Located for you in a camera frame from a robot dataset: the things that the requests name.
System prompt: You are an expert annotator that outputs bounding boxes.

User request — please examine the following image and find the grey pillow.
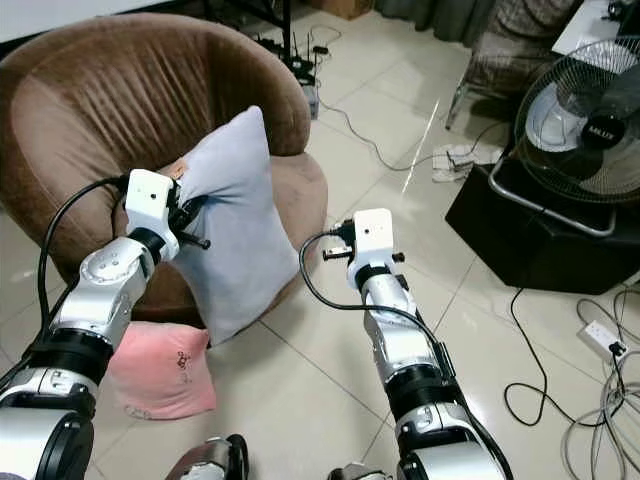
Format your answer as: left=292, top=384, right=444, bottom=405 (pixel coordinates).
left=160, top=105, right=301, bottom=348

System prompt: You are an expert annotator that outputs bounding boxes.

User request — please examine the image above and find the brown round sofa chair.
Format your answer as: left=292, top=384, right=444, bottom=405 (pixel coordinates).
left=0, top=12, right=329, bottom=326

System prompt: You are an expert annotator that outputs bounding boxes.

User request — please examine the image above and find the crumpled white floor cloth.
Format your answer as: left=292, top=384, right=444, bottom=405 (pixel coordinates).
left=432, top=143, right=506, bottom=183

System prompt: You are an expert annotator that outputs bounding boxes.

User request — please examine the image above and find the pink pillow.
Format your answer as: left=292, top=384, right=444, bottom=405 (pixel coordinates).
left=105, top=320, right=218, bottom=421

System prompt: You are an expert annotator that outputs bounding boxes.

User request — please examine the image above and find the black floor fan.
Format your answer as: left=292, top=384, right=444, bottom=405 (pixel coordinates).
left=490, top=48, right=640, bottom=239

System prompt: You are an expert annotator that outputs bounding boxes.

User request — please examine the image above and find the black wifi router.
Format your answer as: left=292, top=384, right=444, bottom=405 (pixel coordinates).
left=265, top=30, right=326, bottom=91

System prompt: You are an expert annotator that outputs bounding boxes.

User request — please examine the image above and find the white table with black legs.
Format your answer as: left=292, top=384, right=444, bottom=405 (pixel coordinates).
left=0, top=0, right=296, bottom=56

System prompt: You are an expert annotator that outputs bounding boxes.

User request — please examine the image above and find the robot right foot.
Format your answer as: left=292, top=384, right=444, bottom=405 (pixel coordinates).
left=328, top=462, right=396, bottom=480

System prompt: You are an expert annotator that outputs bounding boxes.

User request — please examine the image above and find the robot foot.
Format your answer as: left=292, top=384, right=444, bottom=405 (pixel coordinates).
left=165, top=433, right=249, bottom=480
left=328, top=462, right=396, bottom=480

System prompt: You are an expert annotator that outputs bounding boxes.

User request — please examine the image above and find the brown cardboard box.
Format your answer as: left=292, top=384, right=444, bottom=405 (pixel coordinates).
left=310, top=0, right=376, bottom=21

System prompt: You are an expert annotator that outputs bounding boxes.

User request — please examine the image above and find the grey curtain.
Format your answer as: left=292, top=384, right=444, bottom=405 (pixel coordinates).
left=375, top=0, right=501, bottom=46

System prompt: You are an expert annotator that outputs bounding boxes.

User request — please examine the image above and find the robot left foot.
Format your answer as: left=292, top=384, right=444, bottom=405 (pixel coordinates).
left=165, top=433, right=249, bottom=480

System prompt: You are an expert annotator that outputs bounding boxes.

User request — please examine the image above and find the covered chair with clear legs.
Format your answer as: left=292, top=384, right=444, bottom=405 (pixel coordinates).
left=445, top=0, right=586, bottom=131

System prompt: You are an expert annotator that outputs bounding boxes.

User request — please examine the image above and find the white power strip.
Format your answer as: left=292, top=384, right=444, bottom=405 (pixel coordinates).
left=578, top=318, right=629, bottom=363

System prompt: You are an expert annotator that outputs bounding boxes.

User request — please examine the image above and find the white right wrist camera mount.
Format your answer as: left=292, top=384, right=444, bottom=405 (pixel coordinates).
left=350, top=208, right=394, bottom=269

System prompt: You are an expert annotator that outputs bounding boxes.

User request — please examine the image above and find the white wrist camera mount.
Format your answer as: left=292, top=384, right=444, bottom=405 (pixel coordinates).
left=125, top=169, right=174, bottom=233
left=350, top=208, right=394, bottom=269

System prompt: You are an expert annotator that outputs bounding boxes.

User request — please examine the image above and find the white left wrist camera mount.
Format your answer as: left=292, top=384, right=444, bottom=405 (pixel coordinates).
left=125, top=169, right=174, bottom=233

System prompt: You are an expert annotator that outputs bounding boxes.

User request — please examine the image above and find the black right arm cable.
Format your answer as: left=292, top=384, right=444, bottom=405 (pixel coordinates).
left=298, top=230, right=456, bottom=376

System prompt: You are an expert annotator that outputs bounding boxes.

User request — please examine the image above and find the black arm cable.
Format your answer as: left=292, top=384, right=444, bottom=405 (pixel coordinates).
left=37, top=176, right=131, bottom=311
left=298, top=230, right=456, bottom=376

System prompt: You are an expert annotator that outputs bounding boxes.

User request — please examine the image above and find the thin grey floor cable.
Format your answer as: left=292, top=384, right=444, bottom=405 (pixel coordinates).
left=315, top=95, right=451, bottom=173

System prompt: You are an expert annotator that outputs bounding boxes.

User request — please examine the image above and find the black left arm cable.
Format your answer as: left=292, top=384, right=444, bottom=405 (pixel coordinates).
left=37, top=176, right=131, bottom=311

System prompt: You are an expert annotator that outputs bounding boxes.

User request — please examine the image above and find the black floor cable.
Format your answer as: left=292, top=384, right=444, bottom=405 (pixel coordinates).
left=503, top=288, right=640, bottom=429

